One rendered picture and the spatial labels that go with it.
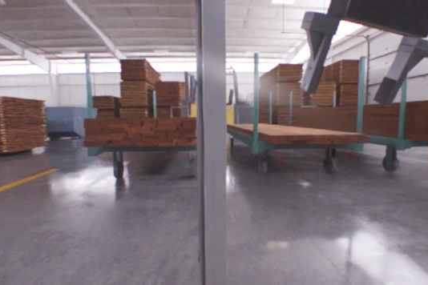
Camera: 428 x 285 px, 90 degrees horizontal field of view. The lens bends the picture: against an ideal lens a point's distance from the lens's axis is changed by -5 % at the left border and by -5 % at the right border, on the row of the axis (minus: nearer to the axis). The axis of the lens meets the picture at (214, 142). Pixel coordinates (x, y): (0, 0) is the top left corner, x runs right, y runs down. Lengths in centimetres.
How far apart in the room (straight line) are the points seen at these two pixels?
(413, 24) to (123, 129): 192
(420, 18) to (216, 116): 43
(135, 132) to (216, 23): 150
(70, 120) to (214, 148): 660
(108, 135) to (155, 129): 41
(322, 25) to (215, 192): 47
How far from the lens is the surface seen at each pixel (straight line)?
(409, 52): 43
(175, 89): 960
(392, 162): 335
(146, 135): 198
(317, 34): 35
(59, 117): 724
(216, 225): 67
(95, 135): 214
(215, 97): 60
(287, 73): 1033
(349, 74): 1161
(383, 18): 38
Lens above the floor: 66
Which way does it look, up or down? 6 degrees down
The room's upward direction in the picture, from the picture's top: straight up
